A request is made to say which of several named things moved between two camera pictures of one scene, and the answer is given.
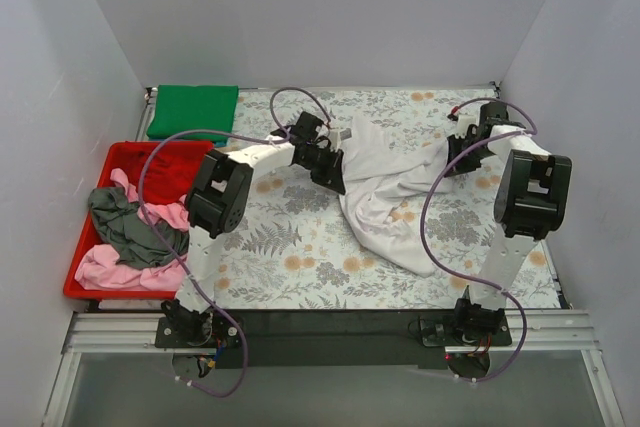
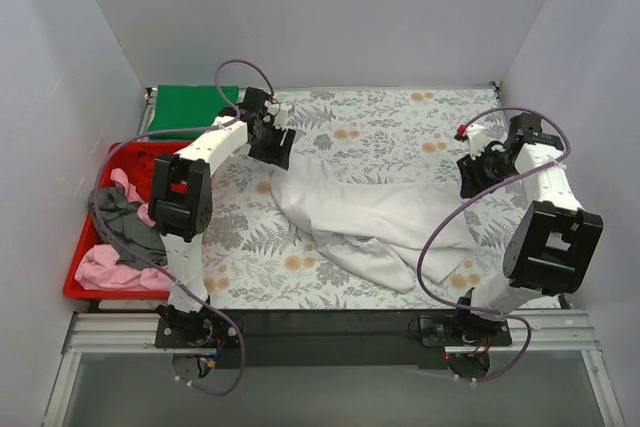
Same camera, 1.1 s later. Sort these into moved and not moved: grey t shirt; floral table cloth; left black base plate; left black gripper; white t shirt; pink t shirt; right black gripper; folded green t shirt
Moved: right black gripper; left black gripper; white t shirt
Not moved: pink t shirt; folded green t shirt; floral table cloth; grey t shirt; left black base plate
